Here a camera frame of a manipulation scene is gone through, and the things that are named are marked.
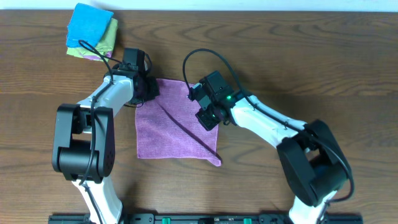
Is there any pink folded cloth in stack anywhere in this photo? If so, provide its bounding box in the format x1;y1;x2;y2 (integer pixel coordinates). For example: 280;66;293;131
82;51;113;62

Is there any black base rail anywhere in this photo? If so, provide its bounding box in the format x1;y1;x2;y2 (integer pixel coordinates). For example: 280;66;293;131
48;212;364;224

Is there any green folded cloth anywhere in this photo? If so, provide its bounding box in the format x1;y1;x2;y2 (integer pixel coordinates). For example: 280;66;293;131
67;18;118;58

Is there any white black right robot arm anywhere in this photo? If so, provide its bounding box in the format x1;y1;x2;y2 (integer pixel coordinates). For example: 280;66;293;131
188;71;354;223

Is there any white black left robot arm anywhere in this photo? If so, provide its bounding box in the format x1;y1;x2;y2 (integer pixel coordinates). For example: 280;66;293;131
49;48;159;223

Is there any purple microfiber cloth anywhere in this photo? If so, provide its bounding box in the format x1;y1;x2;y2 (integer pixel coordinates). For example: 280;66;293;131
135;78;221;167

